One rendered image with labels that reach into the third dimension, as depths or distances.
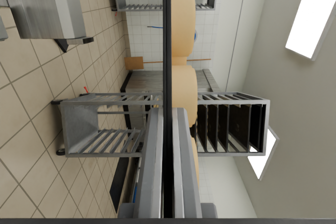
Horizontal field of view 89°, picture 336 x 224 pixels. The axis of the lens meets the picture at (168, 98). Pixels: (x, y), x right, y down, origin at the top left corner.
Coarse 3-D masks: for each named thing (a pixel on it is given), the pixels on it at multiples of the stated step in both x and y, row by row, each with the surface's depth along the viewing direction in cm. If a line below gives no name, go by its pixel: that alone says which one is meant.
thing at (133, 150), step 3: (141, 129) 202; (141, 132) 196; (138, 135) 182; (141, 135) 186; (138, 138) 178; (135, 141) 165; (138, 141) 170; (135, 144) 163; (132, 147) 151; (135, 147) 156; (132, 150) 150; (132, 153) 145
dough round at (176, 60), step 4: (176, 56) 18; (180, 56) 18; (184, 56) 18; (172, 60) 18; (176, 60) 18; (180, 60) 18; (184, 60) 18; (172, 64) 19; (176, 64) 19; (180, 64) 19; (184, 64) 19
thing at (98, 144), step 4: (112, 128) 208; (108, 132) 194; (104, 136) 182; (100, 140) 171; (96, 144) 161; (100, 144) 164; (92, 148) 153; (96, 148) 155; (88, 152) 145; (92, 152) 147
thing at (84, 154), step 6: (66, 156) 145; (72, 156) 145; (78, 156) 145; (84, 156) 145; (90, 156) 145; (96, 156) 145; (102, 156) 145; (108, 156) 145; (114, 156) 145; (120, 156) 145; (126, 156) 145; (132, 156) 145; (138, 156) 145
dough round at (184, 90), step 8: (176, 72) 12; (184, 72) 12; (192, 72) 12; (176, 80) 12; (184, 80) 12; (192, 80) 12; (176, 88) 12; (184, 88) 12; (192, 88) 12; (176, 96) 12; (184, 96) 12; (192, 96) 12; (176, 104) 12; (184, 104) 12; (192, 104) 12; (192, 112) 12; (192, 120) 12
